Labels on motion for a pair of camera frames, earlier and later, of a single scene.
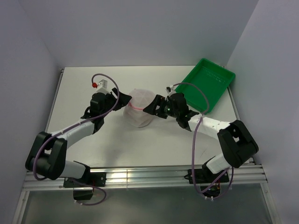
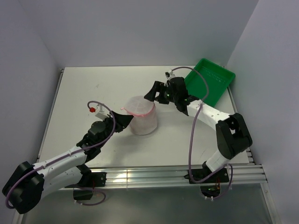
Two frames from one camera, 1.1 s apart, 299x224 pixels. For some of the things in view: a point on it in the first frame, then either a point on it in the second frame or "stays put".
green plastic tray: (213, 80) stays put
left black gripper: (124, 100) -> (122, 121)
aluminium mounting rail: (148, 178) stays put
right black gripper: (160, 101) -> (157, 87)
